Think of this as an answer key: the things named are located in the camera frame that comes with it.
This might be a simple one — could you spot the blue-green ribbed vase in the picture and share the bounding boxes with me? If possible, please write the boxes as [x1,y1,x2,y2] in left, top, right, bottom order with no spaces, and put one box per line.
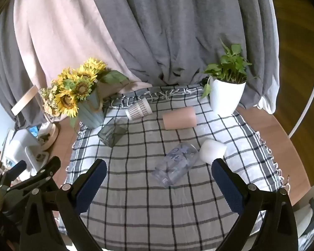
[77,87,106,129]

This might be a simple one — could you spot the green leafy plant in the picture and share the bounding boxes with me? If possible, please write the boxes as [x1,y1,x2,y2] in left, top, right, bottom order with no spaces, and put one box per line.
[201,39,259,98]

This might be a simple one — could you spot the grey glass tumbler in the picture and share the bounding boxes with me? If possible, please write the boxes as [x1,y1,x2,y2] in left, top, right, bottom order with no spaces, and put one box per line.
[98,118,128,147]

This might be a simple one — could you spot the wooden board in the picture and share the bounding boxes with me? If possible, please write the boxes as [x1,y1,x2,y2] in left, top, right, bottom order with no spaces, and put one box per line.
[11,86,40,115]

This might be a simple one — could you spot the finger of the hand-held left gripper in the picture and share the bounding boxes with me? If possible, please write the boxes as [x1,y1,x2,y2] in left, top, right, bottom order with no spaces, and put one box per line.
[5,156,61,196]
[0,160,27,187]

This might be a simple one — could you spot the white patterned cup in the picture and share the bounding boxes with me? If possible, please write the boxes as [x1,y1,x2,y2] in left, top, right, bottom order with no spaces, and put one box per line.
[125,97,153,121]

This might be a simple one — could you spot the white ribbed plant pot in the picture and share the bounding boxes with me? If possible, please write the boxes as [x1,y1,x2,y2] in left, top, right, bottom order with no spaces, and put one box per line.
[209,76,246,115]

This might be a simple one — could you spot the checked tablecloth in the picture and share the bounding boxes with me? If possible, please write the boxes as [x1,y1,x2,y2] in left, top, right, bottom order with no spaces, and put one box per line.
[64,85,291,251]

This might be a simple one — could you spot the round wooden stand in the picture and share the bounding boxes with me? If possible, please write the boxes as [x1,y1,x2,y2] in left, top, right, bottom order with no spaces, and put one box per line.
[38,123,59,152]

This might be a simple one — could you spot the pink cup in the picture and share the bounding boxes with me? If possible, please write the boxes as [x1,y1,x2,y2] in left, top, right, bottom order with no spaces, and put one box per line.
[162,106,198,131]

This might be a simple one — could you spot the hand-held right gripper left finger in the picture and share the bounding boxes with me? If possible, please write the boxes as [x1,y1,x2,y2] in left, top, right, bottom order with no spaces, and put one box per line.
[21,159,108,251]

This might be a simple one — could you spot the pink curtain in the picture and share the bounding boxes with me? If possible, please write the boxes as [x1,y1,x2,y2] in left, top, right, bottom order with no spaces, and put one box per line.
[13,0,152,97]

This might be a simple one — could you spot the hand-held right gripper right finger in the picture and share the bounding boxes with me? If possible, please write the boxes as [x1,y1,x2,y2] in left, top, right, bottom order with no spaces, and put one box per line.
[211,158,299,251]

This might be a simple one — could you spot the white curtain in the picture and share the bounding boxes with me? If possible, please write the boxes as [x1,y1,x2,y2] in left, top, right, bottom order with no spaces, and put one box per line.
[255,0,279,115]

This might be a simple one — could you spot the grey curtain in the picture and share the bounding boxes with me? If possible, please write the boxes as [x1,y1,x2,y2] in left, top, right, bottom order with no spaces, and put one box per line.
[0,0,280,128]

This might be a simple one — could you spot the white appliance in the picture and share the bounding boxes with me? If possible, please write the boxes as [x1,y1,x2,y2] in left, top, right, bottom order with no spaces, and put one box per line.
[0,128,49,173]

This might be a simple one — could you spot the sunflower bouquet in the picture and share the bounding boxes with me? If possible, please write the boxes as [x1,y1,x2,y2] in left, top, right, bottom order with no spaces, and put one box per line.
[40,58,130,128]

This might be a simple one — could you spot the white hoop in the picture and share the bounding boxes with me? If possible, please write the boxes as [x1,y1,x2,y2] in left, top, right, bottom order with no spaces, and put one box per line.
[288,18,314,139]

